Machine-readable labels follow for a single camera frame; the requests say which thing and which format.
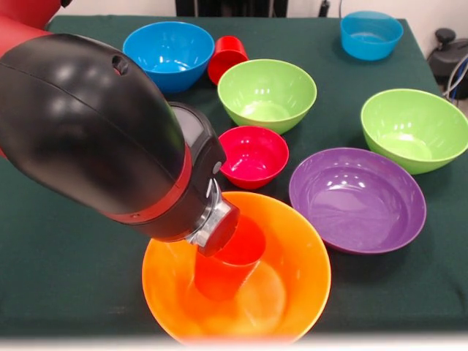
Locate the small pink-red bowl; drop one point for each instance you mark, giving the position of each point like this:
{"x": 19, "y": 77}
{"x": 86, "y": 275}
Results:
{"x": 256, "y": 157}

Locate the large yellow-orange bowl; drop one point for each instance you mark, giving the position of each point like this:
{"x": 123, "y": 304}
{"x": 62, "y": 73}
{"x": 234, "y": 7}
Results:
{"x": 300, "y": 263}

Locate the green bowl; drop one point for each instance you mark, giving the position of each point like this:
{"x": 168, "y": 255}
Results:
{"x": 413, "y": 120}
{"x": 267, "y": 91}

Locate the orange cup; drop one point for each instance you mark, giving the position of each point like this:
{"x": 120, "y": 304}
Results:
{"x": 226, "y": 274}

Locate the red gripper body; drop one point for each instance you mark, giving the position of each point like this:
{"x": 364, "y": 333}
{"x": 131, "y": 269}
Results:
{"x": 222, "y": 234}

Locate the dark green table cloth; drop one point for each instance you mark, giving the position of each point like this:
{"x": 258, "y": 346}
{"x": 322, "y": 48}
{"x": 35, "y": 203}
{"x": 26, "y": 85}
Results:
{"x": 365, "y": 292}

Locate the red cup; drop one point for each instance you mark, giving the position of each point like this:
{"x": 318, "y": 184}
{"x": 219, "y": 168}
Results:
{"x": 225, "y": 58}

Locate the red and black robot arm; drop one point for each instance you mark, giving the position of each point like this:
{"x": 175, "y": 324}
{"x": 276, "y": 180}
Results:
{"x": 91, "y": 128}

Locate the small light blue bowl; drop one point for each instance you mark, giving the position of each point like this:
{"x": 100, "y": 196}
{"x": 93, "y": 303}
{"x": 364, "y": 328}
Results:
{"x": 371, "y": 47}

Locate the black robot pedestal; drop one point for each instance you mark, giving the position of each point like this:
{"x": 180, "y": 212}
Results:
{"x": 234, "y": 7}

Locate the purple bowl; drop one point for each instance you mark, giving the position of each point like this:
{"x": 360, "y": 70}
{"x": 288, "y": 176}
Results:
{"x": 358, "y": 204}

